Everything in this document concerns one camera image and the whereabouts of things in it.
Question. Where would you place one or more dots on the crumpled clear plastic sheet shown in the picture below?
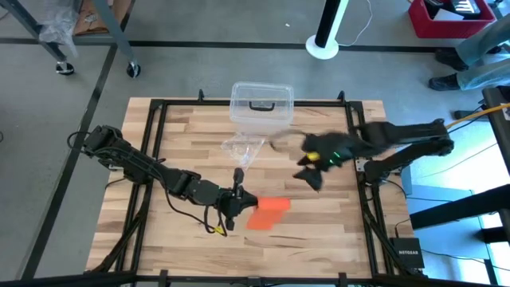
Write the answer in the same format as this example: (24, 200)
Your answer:
(57, 24)

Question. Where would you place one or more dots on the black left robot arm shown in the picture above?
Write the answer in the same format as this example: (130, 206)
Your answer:
(135, 163)

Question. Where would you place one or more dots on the black metal table frame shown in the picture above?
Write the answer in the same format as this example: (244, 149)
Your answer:
(255, 103)

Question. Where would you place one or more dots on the black keyboard device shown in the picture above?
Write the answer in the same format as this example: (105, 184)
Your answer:
(466, 6)

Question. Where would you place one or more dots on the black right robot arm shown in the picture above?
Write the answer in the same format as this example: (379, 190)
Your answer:
(410, 131)

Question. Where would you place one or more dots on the orange elastic bandage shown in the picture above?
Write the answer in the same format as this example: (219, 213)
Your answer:
(271, 205)

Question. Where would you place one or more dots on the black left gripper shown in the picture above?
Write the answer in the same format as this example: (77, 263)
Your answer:
(229, 201)

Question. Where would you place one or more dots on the clear plastic bag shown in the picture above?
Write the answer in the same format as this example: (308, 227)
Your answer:
(243, 151)

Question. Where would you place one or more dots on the white tower fan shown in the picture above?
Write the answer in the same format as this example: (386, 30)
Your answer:
(324, 48)

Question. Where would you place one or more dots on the grey metal wheeled workbench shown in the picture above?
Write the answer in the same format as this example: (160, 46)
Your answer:
(115, 32)

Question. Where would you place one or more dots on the person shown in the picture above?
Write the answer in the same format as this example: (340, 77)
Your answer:
(478, 75)

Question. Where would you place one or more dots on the clear plastic storage box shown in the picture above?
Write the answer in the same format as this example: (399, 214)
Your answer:
(259, 128)

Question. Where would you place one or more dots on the black Netgear network switch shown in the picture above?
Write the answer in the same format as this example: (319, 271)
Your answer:
(407, 253)

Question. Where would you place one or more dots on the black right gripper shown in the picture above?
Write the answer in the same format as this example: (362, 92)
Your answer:
(330, 149)

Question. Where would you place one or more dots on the black desk frame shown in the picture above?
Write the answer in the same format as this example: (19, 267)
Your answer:
(458, 207)

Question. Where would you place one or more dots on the red plastic crate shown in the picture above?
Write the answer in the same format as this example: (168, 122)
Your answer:
(438, 30)

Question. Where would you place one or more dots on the brown cardboard sheet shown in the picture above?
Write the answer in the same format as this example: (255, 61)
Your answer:
(85, 26)

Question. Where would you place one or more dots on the white paper sheet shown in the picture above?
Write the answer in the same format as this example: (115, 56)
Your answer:
(446, 16)

